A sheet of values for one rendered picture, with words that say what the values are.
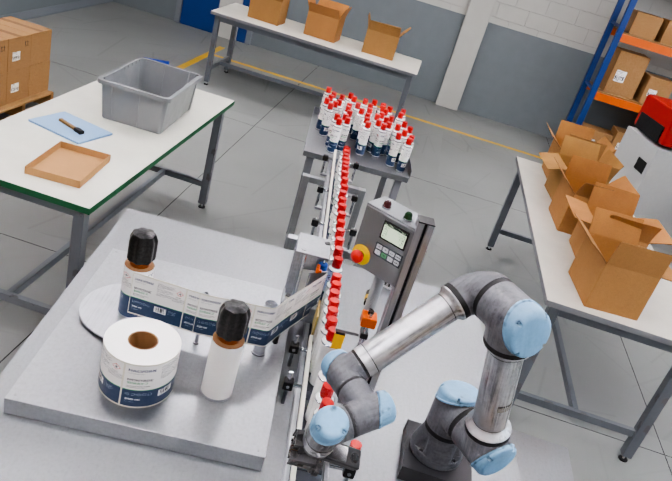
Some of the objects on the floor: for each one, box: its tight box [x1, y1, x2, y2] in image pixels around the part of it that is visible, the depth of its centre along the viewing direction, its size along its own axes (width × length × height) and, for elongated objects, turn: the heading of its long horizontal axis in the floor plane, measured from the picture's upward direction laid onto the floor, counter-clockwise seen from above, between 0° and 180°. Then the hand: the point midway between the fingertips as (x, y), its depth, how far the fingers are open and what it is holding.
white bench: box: [0, 81, 235, 315], centre depth 379 cm, size 190×75×80 cm, turn 143°
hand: (312, 464), depth 168 cm, fingers closed
